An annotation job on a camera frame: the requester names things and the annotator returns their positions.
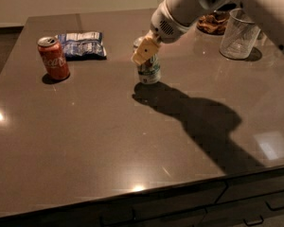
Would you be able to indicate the blue chip bag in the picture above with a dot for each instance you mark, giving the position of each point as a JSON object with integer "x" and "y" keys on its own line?
{"x": 82, "y": 46}

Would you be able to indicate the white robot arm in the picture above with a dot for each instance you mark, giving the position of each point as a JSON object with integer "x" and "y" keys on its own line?
{"x": 267, "y": 14}

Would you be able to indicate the black drawer handle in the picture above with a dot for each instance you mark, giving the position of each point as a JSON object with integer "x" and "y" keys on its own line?
{"x": 252, "y": 222}
{"x": 112, "y": 217}
{"x": 276, "y": 204}

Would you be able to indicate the red coca-cola can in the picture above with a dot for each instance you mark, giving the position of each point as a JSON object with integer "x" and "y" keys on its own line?
{"x": 50, "y": 50}

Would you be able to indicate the black drawer handle right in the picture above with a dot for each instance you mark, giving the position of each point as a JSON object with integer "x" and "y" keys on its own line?
{"x": 276, "y": 204}

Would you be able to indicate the black drawer handle middle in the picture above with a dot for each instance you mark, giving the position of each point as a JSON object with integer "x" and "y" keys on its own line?
{"x": 252, "y": 222}

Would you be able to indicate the black drawer handle left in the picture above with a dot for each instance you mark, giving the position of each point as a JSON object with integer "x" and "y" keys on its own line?
{"x": 112, "y": 217}

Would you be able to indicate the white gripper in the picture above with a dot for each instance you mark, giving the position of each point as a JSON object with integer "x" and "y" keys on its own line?
{"x": 166, "y": 29}

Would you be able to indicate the glass jar with black lid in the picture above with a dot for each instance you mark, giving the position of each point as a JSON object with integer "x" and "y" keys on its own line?
{"x": 215, "y": 22}

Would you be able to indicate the dark drawer cabinet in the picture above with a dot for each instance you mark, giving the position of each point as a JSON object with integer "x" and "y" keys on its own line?
{"x": 222, "y": 202}

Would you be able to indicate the white green 7up can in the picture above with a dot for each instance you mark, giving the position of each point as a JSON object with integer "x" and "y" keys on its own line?
{"x": 149, "y": 72}

